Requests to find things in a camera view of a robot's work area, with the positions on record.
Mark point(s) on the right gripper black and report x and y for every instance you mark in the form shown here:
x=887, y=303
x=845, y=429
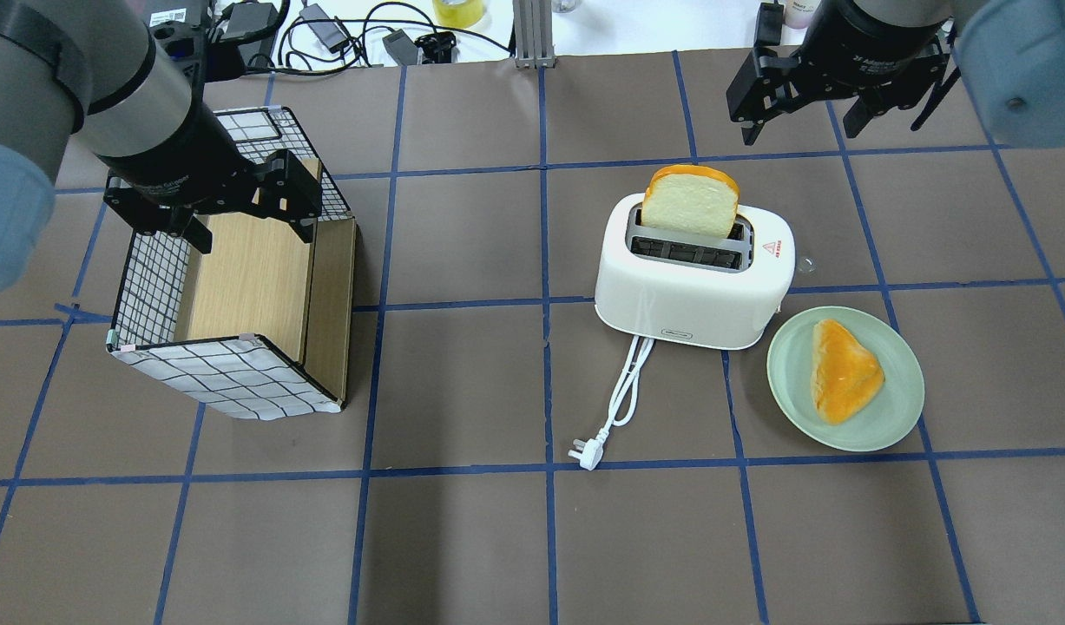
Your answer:
x=871, y=54

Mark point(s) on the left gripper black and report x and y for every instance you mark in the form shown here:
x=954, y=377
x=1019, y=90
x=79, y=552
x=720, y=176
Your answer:
x=178, y=154

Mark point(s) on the white toaster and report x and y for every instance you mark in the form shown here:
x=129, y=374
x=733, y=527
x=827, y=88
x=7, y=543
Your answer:
x=692, y=289

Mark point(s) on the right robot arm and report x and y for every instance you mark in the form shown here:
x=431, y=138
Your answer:
x=1011, y=57

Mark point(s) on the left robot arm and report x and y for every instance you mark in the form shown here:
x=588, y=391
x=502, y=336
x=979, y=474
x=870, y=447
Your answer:
x=132, y=91

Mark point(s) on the toast slice in toaster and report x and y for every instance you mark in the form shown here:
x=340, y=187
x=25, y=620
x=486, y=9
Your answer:
x=692, y=199

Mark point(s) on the wooden board in basket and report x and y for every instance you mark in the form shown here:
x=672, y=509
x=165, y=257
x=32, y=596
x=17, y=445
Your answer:
x=265, y=320

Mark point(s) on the black power adapter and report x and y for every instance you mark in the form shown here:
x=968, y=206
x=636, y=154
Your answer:
x=327, y=30

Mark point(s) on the toast slice on plate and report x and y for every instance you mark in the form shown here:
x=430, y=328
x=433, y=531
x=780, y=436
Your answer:
x=845, y=375

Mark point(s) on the green plate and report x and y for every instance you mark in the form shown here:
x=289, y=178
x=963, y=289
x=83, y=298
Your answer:
x=889, y=417

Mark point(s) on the yellow tape roll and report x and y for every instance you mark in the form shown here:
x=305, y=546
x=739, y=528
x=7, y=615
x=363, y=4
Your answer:
x=458, y=14

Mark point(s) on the wire grid basket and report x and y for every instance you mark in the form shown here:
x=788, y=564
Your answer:
x=142, y=333

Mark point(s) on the aluminium frame post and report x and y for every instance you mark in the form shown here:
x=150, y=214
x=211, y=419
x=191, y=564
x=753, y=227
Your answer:
x=533, y=35

